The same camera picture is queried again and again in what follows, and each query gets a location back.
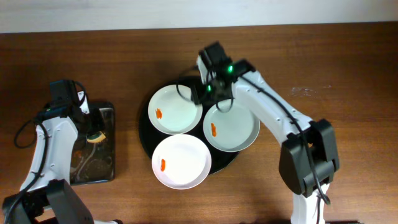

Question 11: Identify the yellow green sponge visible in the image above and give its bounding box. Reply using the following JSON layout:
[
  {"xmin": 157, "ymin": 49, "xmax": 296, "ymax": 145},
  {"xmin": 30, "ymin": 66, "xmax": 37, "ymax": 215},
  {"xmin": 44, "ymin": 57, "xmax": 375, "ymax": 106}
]
[{"xmin": 86, "ymin": 131, "xmax": 106, "ymax": 144}]

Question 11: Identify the white plate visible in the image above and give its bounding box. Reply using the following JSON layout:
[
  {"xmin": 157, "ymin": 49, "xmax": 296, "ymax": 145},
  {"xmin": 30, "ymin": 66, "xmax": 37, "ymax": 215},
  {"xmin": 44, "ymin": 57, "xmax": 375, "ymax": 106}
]
[
  {"xmin": 147, "ymin": 84, "xmax": 203, "ymax": 135},
  {"xmin": 203, "ymin": 100, "xmax": 260, "ymax": 152},
  {"xmin": 151, "ymin": 134, "xmax": 212, "ymax": 190}
]

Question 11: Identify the white plate front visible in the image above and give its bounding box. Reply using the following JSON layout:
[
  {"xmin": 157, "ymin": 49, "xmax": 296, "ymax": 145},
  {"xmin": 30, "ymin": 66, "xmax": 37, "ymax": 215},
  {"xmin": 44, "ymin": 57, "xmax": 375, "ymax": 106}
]
[{"xmin": 151, "ymin": 134, "xmax": 212, "ymax": 190}]

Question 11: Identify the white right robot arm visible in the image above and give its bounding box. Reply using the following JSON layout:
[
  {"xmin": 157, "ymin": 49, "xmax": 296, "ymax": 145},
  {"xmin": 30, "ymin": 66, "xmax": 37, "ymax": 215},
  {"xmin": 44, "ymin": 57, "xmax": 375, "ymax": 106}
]
[{"xmin": 193, "ymin": 46, "xmax": 340, "ymax": 223}]

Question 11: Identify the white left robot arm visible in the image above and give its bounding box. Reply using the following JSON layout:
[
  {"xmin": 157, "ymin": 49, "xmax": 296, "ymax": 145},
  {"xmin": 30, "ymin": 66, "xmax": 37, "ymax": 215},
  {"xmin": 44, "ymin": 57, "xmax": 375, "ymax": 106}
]
[{"xmin": 2, "ymin": 90, "xmax": 106, "ymax": 223}]

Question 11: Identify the black rectangular base tray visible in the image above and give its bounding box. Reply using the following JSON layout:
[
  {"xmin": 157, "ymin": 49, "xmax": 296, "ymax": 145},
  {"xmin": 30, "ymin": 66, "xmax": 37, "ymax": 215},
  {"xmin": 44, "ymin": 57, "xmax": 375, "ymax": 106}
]
[{"xmin": 68, "ymin": 101, "xmax": 116, "ymax": 186}]

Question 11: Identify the round black tray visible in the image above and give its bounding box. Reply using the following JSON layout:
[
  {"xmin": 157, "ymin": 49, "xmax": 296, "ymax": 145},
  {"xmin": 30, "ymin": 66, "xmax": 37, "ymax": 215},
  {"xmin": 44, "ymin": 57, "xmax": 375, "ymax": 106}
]
[{"xmin": 138, "ymin": 76, "xmax": 239, "ymax": 175}]

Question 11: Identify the clear rectangular water container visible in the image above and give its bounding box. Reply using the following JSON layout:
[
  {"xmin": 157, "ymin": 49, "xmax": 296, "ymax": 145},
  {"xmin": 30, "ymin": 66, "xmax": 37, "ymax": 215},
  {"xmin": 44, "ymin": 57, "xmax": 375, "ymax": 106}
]
[{"xmin": 69, "ymin": 107, "xmax": 115, "ymax": 184}]

